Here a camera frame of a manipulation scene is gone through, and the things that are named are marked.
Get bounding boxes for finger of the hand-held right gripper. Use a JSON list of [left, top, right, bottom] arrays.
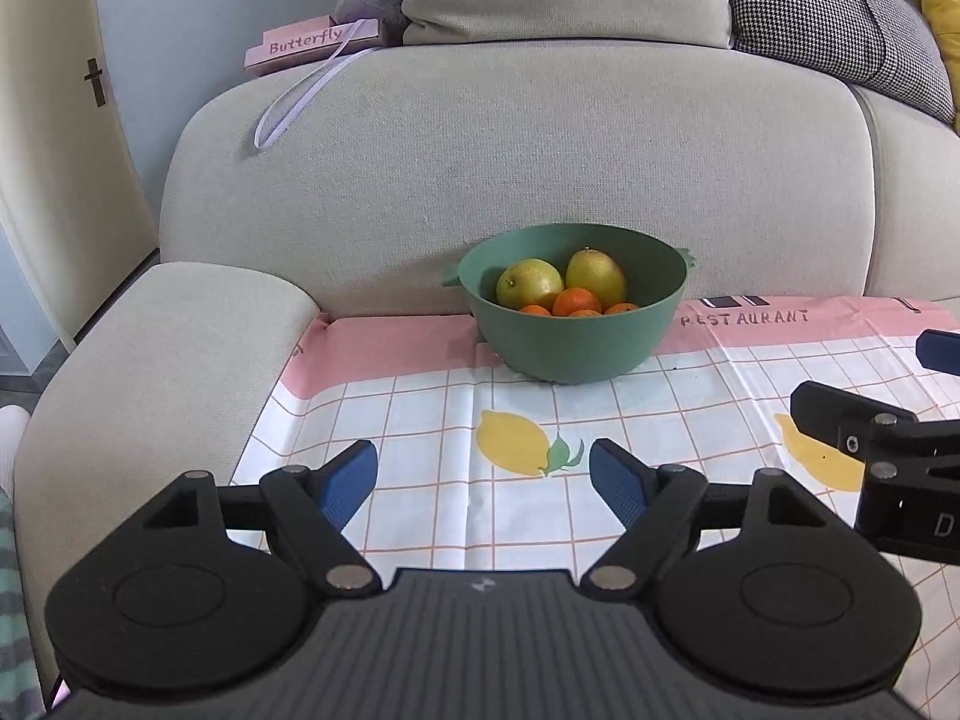
[[916, 328, 960, 376], [791, 381, 960, 460]]

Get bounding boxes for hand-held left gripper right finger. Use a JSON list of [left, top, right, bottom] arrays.
[[581, 439, 841, 599]]

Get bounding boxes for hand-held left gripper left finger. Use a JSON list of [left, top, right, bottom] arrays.
[[127, 440, 378, 599]]

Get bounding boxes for green colander bowl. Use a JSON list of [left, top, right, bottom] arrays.
[[441, 223, 698, 385]]

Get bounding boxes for reddish yellow pear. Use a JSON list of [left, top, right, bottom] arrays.
[[565, 247, 628, 305]]

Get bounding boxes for green yellow pear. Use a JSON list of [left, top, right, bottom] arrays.
[[496, 259, 565, 311]]

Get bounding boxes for printed grid tablecloth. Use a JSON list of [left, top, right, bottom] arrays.
[[229, 292, 960, 713]]

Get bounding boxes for pink cloth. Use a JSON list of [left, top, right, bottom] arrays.
[[0, 405, 31, 500]]

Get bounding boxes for yellow cushion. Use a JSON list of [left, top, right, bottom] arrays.
[[911, 0, 960, 91]]

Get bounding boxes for beige sofa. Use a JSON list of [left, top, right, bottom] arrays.
[[15, 41, 960, 698]]

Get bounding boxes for striped green cloth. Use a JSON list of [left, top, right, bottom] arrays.
[[0, 487, 50, 720]]

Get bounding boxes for lilac ribbon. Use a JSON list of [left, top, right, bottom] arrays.
[[253, 19, 376, 149]]

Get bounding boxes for houndstooth cushion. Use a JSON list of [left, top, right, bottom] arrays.
[[721, 0, 957, 121]]

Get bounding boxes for cream door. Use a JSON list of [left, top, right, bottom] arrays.
[[0, 0, 162, 353]]

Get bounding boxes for pink box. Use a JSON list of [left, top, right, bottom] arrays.
[[244, 15, 382, 77]]

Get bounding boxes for grey plush toy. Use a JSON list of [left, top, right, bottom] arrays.
[[334, 0, 410, 46]]

